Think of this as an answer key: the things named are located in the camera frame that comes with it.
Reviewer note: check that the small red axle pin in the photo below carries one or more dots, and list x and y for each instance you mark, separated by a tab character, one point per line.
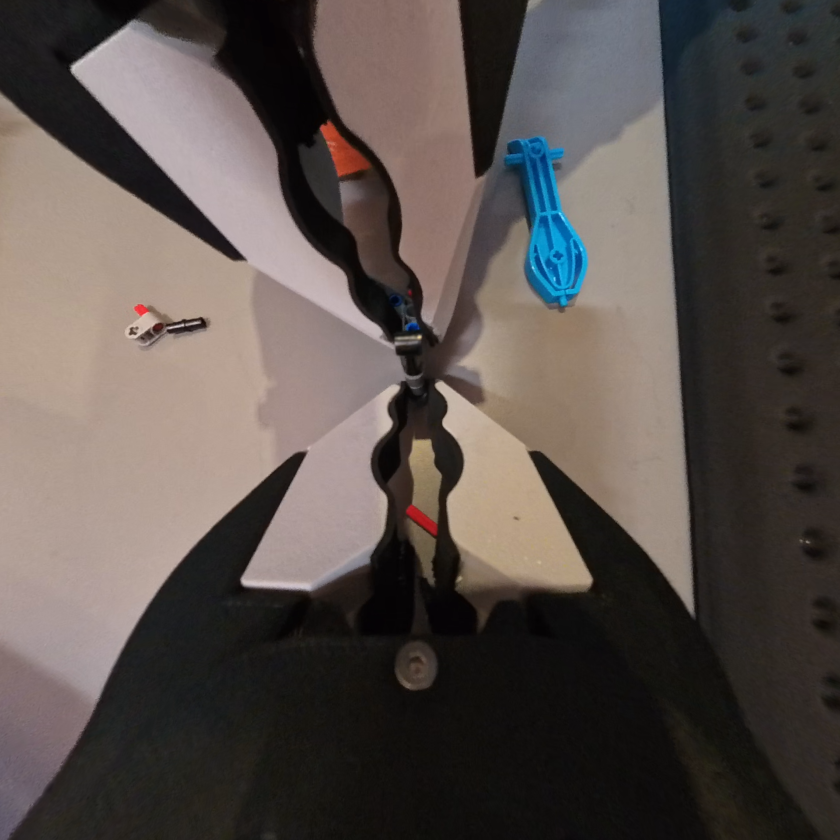
421	518

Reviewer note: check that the grey bent holed beam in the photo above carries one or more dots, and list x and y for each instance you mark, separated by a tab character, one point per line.
401	313

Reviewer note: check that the white connector with red axle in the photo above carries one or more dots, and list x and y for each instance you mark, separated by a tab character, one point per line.
145	326

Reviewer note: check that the light blue brick separator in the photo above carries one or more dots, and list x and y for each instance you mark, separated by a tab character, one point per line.
554	243

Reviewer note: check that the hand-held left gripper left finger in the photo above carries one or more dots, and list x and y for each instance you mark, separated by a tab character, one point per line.
315	525

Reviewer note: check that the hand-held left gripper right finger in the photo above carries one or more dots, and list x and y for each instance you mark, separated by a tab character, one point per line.
518	525

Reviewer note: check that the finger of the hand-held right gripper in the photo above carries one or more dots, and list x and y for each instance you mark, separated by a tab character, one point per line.
420	98
197	164

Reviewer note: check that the black dimpled mat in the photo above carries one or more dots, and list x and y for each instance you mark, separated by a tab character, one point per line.
754	328

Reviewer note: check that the long black connector pin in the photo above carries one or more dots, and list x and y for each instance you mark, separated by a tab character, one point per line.
187	325

